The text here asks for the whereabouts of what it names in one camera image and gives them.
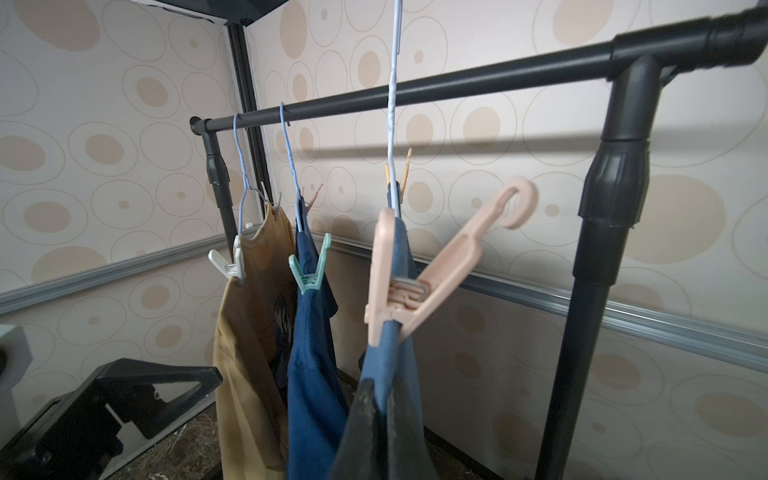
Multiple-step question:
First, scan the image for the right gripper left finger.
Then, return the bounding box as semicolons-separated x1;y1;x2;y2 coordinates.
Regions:
329;379;386;480

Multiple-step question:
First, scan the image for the white wire hanger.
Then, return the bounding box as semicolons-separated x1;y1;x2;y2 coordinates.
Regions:
387;0;403;218

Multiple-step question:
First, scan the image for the dark blue t-shirt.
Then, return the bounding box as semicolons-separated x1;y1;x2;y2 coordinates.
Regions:
287;205;348;479

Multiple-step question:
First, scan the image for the light blue hanger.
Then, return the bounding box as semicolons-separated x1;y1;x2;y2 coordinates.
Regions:
279;102;304;232
232;113;250;235

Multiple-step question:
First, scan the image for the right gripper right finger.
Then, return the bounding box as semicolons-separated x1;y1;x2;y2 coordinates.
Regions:
386;378;438;480

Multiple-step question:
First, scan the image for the yellow orange clothespin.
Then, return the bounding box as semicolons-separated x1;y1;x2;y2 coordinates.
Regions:
384;148;414;199

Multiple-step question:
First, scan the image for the white clothespin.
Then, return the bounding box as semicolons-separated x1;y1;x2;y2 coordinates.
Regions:
208;235;246;285

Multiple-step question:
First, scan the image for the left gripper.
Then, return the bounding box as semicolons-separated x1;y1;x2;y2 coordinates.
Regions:
1;358;223;479

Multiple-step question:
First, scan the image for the tan yellow t-shirt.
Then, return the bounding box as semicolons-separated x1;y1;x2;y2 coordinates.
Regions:
213;206;298;479

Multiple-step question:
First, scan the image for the black clothes rack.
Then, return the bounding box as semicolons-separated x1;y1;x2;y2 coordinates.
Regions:
189;4;768;480

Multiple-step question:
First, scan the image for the light blue left hanger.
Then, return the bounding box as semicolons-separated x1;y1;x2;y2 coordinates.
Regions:
232;113;250;235

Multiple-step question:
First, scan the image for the slate blue t-shirt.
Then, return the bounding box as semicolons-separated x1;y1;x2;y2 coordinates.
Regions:
362;218;423;427

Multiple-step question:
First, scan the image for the light blue middle hanger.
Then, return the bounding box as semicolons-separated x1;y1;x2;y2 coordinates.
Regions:
279;102;304;232

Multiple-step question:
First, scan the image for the mint green clothespin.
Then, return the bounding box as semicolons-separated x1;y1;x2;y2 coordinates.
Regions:
288;231;332;295

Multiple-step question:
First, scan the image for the salmon pink rear clothespin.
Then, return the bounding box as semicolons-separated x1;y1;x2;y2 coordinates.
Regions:
302;184;324;212

